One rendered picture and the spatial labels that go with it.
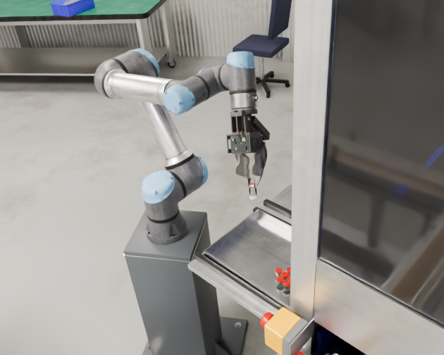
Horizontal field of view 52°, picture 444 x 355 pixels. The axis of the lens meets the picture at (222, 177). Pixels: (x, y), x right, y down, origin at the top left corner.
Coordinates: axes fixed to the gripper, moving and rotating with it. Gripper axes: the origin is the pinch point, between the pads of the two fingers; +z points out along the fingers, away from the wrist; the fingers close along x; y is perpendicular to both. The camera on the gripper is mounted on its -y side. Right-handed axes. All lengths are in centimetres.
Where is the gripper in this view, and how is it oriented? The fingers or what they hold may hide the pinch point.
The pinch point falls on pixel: (253, 181)
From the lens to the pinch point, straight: 128.8
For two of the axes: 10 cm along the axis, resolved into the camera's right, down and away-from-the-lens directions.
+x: 8.6, -0.2, -5.0
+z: 0.8, 9.9, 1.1
